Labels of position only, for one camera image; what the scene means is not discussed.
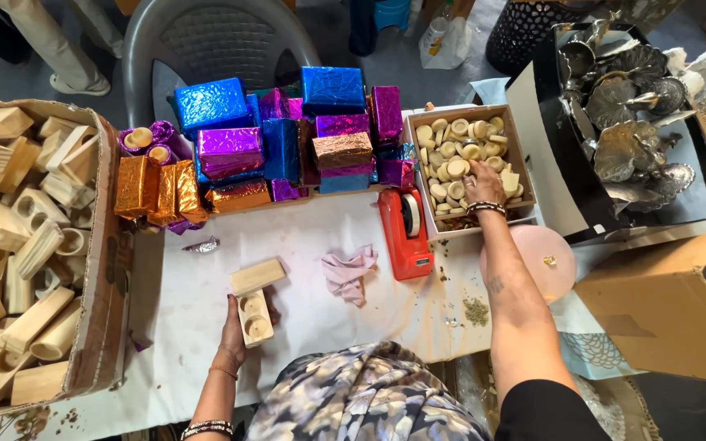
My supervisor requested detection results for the person's left hand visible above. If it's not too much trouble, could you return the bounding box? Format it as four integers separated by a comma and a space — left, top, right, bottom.
214, 294, 250, 371

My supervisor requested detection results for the person's right hand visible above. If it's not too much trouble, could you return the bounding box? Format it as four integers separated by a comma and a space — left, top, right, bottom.
462, 160, 507, 208

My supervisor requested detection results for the wooden two-hole candle holder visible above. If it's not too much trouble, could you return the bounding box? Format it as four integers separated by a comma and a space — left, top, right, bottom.
236, 290, 275, 349

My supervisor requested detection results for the heap of cream tealight candles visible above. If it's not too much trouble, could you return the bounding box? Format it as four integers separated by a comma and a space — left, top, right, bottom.
415, 116, 525, 216

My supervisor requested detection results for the plain wooden block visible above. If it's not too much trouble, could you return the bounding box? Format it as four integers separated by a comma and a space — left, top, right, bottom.
229, 258, 287, 297

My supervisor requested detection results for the shallow brown cardboard box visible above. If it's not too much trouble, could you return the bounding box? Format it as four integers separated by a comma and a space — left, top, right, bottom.
402, 104, 538, 241

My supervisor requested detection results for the small silver foil scrap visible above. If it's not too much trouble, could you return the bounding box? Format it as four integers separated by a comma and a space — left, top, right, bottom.
182, 236, 221, 254

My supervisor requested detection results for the white paper table cover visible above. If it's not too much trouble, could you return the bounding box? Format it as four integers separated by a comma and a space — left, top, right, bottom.
53, 187, 574, 423

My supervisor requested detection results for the red tape dispenser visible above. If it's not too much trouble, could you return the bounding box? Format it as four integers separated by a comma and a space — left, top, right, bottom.
377, 187, 435, 282

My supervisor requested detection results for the round pink lid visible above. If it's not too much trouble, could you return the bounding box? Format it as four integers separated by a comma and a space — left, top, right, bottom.
480, 224, 578, 305

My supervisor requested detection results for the crumpled pink tissue paper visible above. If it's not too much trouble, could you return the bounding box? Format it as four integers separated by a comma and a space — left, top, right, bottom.
320, 245, 379, 307

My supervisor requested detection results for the large cardboard carton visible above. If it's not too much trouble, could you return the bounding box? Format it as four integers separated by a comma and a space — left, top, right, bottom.
0, 99, 137, 425

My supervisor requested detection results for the plastic bottle in white bag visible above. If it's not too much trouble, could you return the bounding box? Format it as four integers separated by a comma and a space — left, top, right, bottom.
418, 0, 474, 70

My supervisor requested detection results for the small heap of dried herbs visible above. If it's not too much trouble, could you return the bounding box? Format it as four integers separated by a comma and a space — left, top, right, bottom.
462, 298, 490, 327

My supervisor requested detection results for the black perforated basket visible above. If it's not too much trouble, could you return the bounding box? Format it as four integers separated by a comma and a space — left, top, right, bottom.
485, 0, 583, 78

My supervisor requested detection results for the black box of silver ornaments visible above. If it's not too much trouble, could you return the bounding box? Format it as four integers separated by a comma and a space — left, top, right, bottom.
505, 20, 706, 246

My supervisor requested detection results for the person's floral garment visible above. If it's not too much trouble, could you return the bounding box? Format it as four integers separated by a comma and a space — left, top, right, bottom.
245, 341, 492, 441

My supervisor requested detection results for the pile of foil-wrapped gift boxes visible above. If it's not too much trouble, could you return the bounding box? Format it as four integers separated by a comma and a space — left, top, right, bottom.
113, 66, 418, 236

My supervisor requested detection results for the purple foil-wrapped round candle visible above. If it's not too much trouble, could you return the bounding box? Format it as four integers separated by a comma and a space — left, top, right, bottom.
119, 125, 155, 156
146, 143, 177, 167

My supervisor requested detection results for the blue plastic stool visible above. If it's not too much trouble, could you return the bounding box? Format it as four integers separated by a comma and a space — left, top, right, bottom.
348, 0, 413, 57

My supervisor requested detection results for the white patterned paper sheet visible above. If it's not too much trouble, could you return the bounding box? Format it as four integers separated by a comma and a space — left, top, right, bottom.
556, 288, 645, 381

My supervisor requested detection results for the pile of wooden candle holders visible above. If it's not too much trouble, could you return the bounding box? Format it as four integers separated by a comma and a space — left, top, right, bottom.
0, 107, 100, 412

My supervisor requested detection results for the brown cardboard carton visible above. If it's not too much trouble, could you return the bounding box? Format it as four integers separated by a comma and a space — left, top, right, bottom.
574, 227, 706, 388

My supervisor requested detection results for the person's black sleeve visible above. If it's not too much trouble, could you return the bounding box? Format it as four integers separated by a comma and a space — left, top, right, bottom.
493, 379, 612, 441

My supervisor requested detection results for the grey plastic chair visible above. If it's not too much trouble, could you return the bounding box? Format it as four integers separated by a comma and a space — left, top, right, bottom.
121, 0, 323, 130

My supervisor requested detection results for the beaded right wrist bracelet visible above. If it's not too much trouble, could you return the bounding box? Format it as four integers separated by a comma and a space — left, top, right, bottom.
466, 200, 507, 219

